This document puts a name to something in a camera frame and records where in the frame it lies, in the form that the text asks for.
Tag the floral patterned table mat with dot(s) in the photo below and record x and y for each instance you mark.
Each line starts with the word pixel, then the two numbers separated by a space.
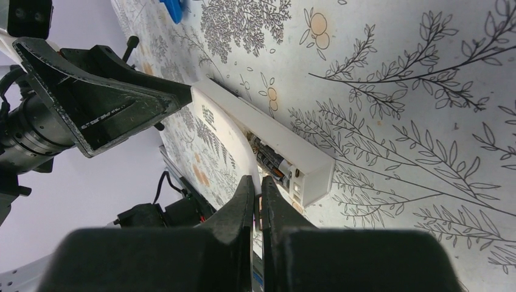
pixel 414 100

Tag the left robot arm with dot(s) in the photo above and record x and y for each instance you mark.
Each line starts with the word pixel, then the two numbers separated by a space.
pixel 16 189

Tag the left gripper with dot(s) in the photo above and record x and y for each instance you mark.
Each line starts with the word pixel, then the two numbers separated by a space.
pixel 89 96

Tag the white remote control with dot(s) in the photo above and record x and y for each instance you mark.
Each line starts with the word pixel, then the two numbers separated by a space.
pixel 312 169

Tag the white remote battery cover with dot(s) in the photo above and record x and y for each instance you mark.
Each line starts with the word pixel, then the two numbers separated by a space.
pixel 210 108

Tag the microphone on black tripod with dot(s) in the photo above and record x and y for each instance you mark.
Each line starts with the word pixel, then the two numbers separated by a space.
pixel 132 44

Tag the blue plastic piece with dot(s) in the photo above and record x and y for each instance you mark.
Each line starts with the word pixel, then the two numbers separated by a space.
pixel 175 9

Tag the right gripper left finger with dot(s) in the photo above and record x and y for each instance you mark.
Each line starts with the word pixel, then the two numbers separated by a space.
pixel 213 256

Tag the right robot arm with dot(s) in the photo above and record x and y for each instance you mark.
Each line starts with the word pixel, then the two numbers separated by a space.
pixel 256 235

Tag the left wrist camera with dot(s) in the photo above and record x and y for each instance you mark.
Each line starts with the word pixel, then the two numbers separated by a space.
pixel 26 18

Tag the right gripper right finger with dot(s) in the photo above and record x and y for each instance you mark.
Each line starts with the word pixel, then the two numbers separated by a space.
pixel 298 256

